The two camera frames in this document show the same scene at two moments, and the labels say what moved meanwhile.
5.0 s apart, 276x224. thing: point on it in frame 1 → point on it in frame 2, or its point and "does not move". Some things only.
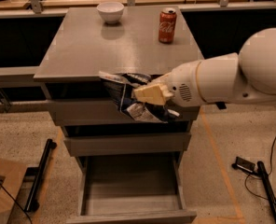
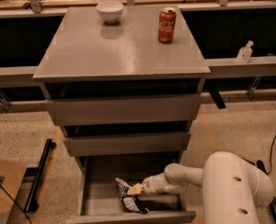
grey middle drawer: [127, 145] does not move
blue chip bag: [123, 86] → [131, 202]
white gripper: [182, 84] → [151, 185]
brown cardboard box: [5, 180] does not move
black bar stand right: [262, 171] does not move
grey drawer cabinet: [100, 137] does not move
